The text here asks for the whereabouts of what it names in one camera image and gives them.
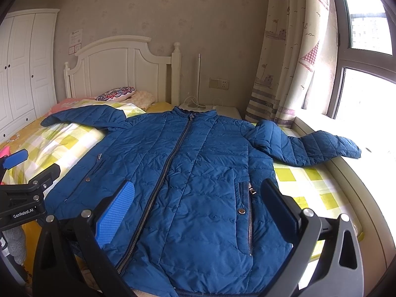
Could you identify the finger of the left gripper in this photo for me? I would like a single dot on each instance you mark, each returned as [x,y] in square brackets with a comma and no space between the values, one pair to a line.
[44,179]
[8,162]

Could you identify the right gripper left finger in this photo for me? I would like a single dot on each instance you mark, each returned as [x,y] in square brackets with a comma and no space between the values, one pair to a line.
[96,228]

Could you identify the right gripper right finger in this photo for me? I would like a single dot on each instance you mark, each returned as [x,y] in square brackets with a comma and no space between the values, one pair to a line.
[299,227]

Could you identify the blue quilted puffer jacket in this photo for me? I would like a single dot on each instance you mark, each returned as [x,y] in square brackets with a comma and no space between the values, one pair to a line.
[198,222]

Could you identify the yellow checkered quilt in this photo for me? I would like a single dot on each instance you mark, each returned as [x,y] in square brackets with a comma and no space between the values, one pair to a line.
[64,144]

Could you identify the pink floral pillow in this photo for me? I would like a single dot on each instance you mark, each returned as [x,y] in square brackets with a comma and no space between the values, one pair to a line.
[66,104]

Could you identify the colourful patterned cushion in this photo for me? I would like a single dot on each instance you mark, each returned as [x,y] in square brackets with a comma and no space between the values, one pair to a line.
[118,94]

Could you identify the white wardrobe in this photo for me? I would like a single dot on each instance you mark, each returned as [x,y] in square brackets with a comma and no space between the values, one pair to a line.
[27,71]

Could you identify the cream fluffy pillow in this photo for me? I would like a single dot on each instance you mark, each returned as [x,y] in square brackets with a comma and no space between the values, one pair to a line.
[141,99]

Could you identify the white bedside table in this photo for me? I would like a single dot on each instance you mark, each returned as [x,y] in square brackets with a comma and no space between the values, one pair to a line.
[232,112]

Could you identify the white wooden headboard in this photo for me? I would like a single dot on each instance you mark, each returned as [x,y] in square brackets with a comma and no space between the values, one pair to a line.
[124,61]

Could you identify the patterned beige curtain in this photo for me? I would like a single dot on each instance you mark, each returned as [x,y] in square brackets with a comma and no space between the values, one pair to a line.
[297,62]

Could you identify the slim white desk lamp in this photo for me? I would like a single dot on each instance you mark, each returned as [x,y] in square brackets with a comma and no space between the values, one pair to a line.
[192,102]

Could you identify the dark framed window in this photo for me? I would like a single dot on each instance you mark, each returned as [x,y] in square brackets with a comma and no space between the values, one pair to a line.
[364,85]

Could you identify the paper notice on wall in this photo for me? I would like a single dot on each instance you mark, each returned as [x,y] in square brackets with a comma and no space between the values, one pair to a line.
[75,41]

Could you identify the wall socket panel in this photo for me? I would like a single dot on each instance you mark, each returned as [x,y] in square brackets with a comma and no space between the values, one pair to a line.
[217,83]

